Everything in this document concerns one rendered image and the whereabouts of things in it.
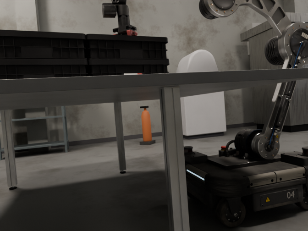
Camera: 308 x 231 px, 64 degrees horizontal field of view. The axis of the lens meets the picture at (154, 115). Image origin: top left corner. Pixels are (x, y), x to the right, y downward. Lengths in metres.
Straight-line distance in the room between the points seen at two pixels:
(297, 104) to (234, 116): 1.48
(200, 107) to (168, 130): 3.36
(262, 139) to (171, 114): 0.69
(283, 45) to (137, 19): 3.86
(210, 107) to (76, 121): 2.39
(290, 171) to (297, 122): 3.31
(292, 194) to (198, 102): 3.01
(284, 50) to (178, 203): 1.03
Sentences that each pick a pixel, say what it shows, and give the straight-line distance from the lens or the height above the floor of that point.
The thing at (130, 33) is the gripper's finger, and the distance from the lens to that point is 1.23.
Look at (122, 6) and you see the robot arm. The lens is 1.30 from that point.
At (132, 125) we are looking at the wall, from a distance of 4.80.
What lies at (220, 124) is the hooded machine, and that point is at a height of 0.19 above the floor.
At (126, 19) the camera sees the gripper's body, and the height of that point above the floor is 1.02.
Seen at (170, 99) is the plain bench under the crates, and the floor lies 0.61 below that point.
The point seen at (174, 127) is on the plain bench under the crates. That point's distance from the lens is 0.90.
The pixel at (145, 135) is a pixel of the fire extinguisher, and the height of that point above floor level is 0.15.
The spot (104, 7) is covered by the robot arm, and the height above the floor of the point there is 1.07.
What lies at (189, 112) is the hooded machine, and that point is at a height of 0.46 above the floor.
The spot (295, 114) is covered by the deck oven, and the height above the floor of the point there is 0.28.
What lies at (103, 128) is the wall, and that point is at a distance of 4.73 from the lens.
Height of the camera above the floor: 0.59
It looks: 2 degrees down
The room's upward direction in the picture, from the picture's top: 4 degrees counter-clockwise
